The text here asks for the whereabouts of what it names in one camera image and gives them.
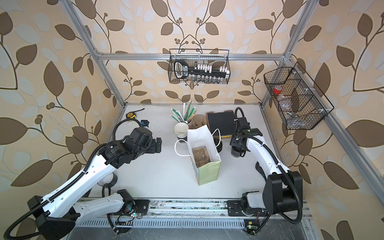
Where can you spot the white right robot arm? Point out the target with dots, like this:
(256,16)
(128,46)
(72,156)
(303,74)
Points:
(283,190)

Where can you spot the black wire basket wall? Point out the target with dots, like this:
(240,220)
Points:
(303,103)
(215,57)

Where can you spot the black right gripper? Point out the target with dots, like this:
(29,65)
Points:
(233,141)

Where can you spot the black wire basket right wall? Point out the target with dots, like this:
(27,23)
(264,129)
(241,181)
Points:
(303,103)

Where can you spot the stack of black cup lids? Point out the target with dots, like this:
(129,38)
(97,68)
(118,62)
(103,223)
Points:
(219,145)

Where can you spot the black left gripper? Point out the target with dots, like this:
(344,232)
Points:
(158,148)

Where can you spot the black socket set tool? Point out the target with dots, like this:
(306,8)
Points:
(182,71)

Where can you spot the black wire basket back wall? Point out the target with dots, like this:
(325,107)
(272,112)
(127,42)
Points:
(215,57)

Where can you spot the black adjustable wrench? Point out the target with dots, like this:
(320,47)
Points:
(260,170)

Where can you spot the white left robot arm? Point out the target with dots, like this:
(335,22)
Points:
(59,212)

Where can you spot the yellow black tape measure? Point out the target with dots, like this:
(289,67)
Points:
(133,114)

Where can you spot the grey tape roll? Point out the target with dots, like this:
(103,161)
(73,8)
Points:
(109,180)

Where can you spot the painted paper gift bag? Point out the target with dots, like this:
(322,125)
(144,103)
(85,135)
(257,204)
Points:
(202,137)

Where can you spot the pink cup with straws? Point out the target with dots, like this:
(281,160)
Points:
(186,114)

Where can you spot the brown cardboard cup carrier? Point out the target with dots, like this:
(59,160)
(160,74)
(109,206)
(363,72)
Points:
(201,156)

